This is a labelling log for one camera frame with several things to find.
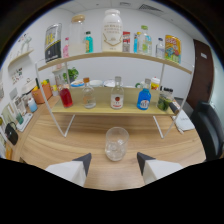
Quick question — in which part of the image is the pink liquid bottle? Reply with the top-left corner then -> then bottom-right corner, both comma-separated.
62,36 -> 70,59

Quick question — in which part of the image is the glass jar with cork lid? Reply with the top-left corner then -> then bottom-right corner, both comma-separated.
68,14 -> 87,57

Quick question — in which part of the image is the two-tier wooden shelf rack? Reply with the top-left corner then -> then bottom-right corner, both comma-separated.
34,50 -> 195,139

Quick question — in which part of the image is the white kitchen appliance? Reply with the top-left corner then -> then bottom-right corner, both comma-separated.
21,79 -> 38,98

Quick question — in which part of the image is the clear glass with ice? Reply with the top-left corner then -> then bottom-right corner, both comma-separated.
105,126 -> 130,163

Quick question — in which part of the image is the red white small carton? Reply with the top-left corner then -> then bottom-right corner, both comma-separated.
122,31 -> 132,53

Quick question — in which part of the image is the clear bottle red label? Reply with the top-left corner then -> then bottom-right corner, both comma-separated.
110,76 -> 125,110

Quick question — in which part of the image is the green potted plant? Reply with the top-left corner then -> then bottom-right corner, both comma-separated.
62,66 -> 80,84

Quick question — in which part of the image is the white notebook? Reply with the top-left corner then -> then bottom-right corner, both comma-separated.
173,108 -> 196,132

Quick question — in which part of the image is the wooden wall shelf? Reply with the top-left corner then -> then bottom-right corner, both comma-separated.
7,49 -> 35,68

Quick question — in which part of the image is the red liquid bottle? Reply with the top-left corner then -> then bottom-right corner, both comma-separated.
58,78 -> 74,109

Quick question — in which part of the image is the black chair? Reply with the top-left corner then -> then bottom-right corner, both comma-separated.
190,101 -> 224,161

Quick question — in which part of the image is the white cup red yellow print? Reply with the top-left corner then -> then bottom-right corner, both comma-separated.
150,77 -> 161,91

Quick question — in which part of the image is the teal liquid bottle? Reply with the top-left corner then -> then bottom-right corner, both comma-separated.
84,30 -> 94,54

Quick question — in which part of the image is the white vase with flowers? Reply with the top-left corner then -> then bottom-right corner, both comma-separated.
20,33 -> 33,54

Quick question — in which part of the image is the small white blue bottle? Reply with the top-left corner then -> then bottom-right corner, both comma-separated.
27,97 -> 38,114

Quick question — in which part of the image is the blue liquid bottle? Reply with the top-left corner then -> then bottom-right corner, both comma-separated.
136,78 -> 152,111

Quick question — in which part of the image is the clear bottle green cap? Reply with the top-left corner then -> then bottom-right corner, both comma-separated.
138,25 -> 153,56

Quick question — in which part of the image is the orange basket with fruit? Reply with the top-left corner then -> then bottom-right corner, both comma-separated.
31,79 -> 54,105

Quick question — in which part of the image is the brown door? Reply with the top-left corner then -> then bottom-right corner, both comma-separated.
186,39 -> 214,111

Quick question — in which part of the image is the black kettle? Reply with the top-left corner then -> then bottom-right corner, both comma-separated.
4,121 -> 20,146

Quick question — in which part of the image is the clear bottle orange cap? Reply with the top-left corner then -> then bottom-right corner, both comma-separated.
82,77 -> 97,110

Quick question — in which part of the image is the white milk bottle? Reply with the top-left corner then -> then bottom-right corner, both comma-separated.
101,8 -> 124,53

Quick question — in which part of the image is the ceiling air vent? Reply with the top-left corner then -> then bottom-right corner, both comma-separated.
138,3 -> 164,14

